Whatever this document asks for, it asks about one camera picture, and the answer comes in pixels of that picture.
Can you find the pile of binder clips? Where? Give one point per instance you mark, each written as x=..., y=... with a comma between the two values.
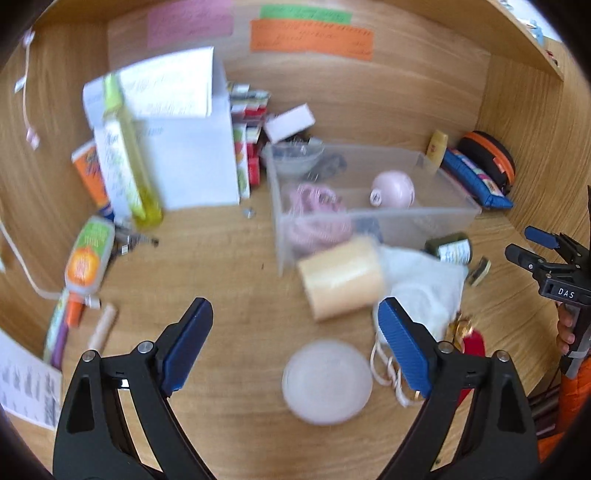
x=330, y=166

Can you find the orange marker pen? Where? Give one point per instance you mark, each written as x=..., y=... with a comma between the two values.
x=76, y=314

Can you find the small white box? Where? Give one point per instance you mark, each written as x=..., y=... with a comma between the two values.
x=290, y=122

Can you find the white printed receipt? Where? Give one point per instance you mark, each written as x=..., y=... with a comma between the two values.
x=25, y=383

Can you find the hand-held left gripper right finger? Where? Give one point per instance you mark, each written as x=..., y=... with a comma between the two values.
x=406, y=346

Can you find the yellow spray bottle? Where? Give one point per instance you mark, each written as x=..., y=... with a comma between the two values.
x=124, y=157

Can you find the clear bottle with orange label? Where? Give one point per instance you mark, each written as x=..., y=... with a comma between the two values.
x=87, y=263

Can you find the person's right forearm orange sleeve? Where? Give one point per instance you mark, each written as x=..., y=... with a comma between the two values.
x=572, y=397

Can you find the pink round ball container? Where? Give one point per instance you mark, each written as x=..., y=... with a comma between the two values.
x=392, y=189

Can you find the person's right hand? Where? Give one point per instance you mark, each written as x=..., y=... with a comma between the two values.
x=564, y=330

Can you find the gourd charm with red tassel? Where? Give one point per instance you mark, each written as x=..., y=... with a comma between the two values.
x=473, y=344

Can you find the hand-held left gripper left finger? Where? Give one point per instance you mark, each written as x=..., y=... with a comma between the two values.
x=189, y=341

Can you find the white folded paper sheets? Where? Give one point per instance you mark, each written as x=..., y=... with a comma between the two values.
x=184, y=152

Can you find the purple marker pen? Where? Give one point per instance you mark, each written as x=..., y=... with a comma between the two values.
x=56, y=337

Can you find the small blue clip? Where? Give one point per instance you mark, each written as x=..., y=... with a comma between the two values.
x=539, y=32

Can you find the green paper note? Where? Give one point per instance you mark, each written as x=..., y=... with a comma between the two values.
x=304, y=14

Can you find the orange sunscreen tube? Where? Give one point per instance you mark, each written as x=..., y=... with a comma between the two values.
x=90, y=170

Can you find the pink paper note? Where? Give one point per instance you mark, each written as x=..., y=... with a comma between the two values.
x=189, y=21

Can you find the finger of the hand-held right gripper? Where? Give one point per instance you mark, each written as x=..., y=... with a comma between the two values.
x=540, y=236
x=521, y=256

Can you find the beige lip balm stick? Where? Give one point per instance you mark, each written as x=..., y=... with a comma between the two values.
x=102, y=327

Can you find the beige tape roll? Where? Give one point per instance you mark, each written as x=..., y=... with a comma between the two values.
x=341, y=277

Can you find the stack of books and boxes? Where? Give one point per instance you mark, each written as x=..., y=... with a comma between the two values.
x=249, y=101

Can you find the blue pencil case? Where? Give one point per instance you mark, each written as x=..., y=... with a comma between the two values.
x=475, y=182

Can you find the clear plastic storage bin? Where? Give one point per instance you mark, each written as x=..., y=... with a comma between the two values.
x=415, y=217

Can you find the wooden desktop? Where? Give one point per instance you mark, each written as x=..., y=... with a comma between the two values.
x=231, y=258

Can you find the small yellow tube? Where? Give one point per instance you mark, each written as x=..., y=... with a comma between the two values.
x=436, y=150

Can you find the wooden shelf board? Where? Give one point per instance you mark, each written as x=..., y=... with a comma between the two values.
x=526, y=37

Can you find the orange paper note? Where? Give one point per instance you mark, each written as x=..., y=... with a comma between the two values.
x=309, y=39

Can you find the black case with orange zip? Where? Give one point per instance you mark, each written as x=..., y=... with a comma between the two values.
x=489, y=154

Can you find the silver metal pen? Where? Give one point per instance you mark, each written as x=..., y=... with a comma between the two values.
x=125, y=249

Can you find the fruit print box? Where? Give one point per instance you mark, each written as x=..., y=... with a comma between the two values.
x=241, y=161

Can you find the dark green small bottle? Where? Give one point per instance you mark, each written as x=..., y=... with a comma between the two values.
x=450, y=249

